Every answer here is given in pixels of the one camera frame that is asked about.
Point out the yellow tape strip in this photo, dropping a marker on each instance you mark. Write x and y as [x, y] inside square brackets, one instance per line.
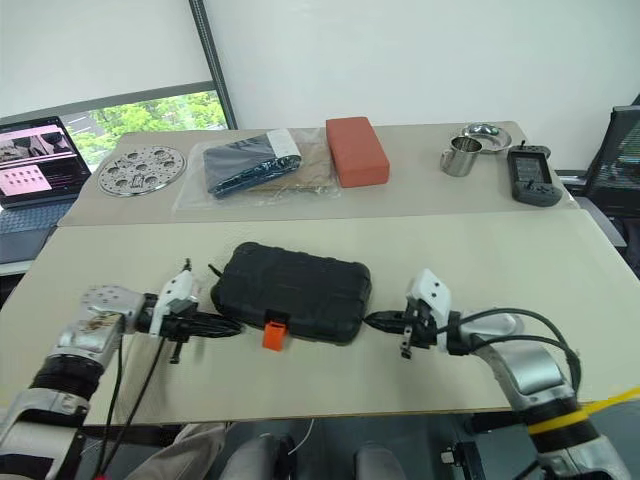
[612, 397]

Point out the stainless steel cup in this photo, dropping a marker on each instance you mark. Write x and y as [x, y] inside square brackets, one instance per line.
[461, 157]

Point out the beige cloth bundle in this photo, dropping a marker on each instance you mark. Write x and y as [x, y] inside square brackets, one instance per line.
[180, 452]

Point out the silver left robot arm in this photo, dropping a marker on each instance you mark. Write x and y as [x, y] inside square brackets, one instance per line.
[85, 330]

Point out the grey rounded shape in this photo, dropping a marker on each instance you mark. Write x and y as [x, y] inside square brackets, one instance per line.
[260, 460]

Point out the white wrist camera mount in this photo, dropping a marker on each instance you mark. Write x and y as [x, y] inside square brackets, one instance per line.
[172, 295]
[432, 292]

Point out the stainless steel dish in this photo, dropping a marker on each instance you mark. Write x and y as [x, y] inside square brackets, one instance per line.
[492, 135]

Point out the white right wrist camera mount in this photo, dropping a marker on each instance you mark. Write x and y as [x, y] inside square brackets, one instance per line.
[432, 292]

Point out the small black white bracket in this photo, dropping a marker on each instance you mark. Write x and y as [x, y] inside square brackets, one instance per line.
[448, 456]

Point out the black handheld remote controller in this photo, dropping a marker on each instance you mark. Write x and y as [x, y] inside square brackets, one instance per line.
[532, 177]

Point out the black mesh office chair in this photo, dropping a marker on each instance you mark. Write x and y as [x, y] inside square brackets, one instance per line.
[620, 165]

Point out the red brick block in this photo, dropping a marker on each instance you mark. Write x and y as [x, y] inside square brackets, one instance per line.
[357, 150]

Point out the dark blue folded cloth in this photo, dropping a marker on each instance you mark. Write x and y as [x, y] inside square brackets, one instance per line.
[240, 165]

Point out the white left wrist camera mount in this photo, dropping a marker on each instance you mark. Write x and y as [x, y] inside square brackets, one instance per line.
[172, 295]

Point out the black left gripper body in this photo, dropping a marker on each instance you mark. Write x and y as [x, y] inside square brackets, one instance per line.
[180, 327]

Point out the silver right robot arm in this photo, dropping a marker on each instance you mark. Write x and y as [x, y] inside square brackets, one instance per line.
[525, 365]

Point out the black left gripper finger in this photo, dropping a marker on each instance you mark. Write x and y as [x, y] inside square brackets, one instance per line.
[220, 331]
[217, 320]

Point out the dark grey window frame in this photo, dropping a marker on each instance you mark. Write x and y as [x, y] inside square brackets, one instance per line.
[212, 60]

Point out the clear plastic bag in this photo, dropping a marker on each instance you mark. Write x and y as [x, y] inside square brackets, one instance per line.
[200, 202]

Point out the open laptop computer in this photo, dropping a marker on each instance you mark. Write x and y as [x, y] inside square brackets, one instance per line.
[35, 160]

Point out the round perforated metal plate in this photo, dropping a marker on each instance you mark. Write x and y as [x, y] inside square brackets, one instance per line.
[141, 170]

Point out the black plastic tool case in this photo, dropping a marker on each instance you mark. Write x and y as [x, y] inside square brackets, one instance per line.
[295, 290]

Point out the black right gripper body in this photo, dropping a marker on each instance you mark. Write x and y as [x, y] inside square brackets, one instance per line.
[422, 332]

